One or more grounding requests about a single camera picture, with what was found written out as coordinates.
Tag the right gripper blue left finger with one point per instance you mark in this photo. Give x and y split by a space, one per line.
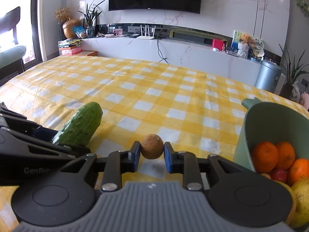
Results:
133 156

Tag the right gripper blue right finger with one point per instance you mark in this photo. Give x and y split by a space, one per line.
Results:
174 161

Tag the green cucumber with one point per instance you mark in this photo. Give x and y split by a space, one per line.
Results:
81 126

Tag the orange tangerine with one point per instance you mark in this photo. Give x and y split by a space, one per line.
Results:
264 157
286 155

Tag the red cherry tomato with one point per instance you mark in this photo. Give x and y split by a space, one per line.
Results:
278 174

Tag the brown longan right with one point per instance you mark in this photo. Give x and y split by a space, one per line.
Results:
152 146

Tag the green plastic bowl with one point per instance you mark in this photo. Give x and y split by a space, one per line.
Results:
272 122

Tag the dark chair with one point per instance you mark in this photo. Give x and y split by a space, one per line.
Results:
12 52

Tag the white tv cabinet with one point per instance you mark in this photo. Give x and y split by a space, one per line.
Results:
177 53

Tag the orange cardboard box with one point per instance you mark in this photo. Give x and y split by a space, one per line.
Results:
88 53

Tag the stack of pink books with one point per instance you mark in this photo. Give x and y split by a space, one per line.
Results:
70 46

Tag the white wifi router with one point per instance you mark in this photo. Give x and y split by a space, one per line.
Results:
145 33

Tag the red box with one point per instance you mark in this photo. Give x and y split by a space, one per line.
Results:
218 44

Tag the grey metal trash can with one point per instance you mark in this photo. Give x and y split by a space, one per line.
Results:
268 76

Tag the golden gourd vase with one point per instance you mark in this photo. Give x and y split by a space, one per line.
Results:
68 27

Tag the yellow green apple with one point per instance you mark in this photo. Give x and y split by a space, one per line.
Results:
300 189

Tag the teddy bear in pot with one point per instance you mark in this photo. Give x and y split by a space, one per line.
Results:
244 43

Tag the white plastic bag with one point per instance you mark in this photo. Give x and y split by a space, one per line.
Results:
295 94

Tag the pink pig plush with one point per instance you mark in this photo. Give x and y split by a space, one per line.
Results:
304 100

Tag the potted long-leaf plant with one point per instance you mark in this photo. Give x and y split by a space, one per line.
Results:
293 69

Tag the small potted plant on cabinet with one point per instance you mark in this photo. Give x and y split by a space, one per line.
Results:
91 14

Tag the green ivy plant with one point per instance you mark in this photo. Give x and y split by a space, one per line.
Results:
304 7

